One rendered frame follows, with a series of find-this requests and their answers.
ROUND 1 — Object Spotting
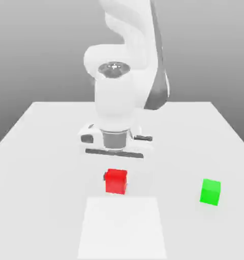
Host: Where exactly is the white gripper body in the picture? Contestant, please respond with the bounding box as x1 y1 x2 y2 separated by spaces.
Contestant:
79 145 153 166

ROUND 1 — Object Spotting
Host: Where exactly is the small red cube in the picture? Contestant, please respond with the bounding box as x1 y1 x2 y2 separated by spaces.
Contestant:
103 168 128 195

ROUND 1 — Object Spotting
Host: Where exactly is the small green cube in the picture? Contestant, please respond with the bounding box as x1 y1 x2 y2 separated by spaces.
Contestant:
199 178 222 206

